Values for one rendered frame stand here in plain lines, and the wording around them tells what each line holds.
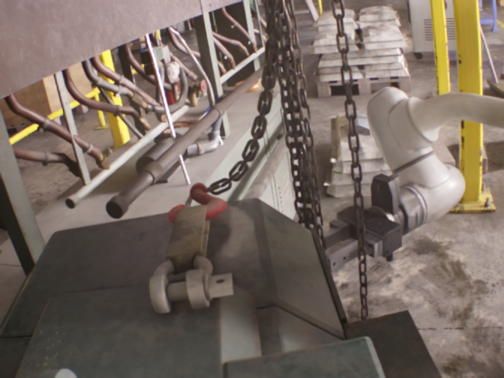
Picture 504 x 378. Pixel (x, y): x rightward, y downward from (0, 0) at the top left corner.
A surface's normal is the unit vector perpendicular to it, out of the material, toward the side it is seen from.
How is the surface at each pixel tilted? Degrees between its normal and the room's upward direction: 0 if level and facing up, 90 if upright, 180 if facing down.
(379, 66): 63
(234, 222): 0
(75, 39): 90
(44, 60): 90
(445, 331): 0
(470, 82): 90
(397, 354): 0
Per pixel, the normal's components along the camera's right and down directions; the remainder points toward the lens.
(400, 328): -0.16, -0.90
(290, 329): 0.58, -0.75
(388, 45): -0.18, -0.03
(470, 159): -0.28, 0.44
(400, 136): -0.52, 0.23
